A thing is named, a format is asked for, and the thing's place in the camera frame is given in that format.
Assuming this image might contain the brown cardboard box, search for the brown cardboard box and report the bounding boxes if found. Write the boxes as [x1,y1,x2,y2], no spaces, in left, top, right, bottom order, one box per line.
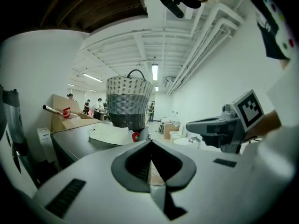
[163,122,180,140]

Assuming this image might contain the long ceiling lamp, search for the long ceiling lamp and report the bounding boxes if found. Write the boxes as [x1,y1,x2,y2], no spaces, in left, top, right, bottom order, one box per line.
[151,63,159,81]

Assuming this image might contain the black head-worn camera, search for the black head-worn camera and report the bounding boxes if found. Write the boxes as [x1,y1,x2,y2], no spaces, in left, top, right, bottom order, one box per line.
[159,0,202,19]

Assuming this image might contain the strip ceiling lamp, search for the strip ceiling lamp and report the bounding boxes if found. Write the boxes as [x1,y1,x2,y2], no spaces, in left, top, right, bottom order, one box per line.
[83,72,103,83]

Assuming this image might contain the dark washing machine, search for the dark washing machine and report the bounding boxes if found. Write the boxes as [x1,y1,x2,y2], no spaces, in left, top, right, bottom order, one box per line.
[50,124,150,172]

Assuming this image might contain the white air conditioner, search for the white air conditioner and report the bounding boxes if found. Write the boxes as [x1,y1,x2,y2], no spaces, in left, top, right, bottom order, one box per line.
[163,77,176,88]

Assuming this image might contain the white toilet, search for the white toilet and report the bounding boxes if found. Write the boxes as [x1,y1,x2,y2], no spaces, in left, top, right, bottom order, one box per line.
[169,125,187,144]

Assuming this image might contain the white crumpled cloth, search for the white crumpled cloth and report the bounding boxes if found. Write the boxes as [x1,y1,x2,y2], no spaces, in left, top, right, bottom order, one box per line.
[87,122,135,146]

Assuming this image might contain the white box with blue label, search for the white box with blue label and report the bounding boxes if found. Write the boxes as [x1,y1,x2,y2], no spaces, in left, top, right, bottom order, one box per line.
[36,127,57,163]

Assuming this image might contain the white ceiling pipes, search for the white ceiling pipes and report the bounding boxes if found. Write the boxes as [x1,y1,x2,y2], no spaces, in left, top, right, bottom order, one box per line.
[166,2,245,96]

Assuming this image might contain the metal tube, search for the metal tube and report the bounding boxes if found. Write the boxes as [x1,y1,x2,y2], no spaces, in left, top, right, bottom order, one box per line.
[43,105,64,115]

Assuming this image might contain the person's black top with star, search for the person's black top with star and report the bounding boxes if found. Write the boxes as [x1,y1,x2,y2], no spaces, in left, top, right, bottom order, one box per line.
[246,0,299,61]

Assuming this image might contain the person's right forearm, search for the person's right forearm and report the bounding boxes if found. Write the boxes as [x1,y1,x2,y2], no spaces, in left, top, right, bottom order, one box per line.
[242,110,282,140]

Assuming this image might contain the large open cardboard box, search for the large open cardboard box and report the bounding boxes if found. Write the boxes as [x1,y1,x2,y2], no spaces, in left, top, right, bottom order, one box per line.
[50,94,101,133]

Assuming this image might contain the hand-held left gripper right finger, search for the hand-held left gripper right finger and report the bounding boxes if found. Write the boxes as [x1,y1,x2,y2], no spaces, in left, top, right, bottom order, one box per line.
[151,139,257,224]

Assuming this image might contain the two-tone woven basket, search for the two-tone woven basket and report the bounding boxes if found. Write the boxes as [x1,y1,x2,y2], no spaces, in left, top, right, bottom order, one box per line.
[106,69,154,132]

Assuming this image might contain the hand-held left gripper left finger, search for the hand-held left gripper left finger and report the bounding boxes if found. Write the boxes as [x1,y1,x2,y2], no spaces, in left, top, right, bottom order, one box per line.
[32,139,173,224]

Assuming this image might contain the tall white and black appliance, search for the tall white and black appliance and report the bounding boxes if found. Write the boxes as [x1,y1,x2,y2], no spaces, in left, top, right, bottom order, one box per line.
[0,115,39,197]

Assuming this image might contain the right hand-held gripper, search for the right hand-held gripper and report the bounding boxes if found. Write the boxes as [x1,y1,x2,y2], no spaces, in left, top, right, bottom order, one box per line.
[186,89,265,154]

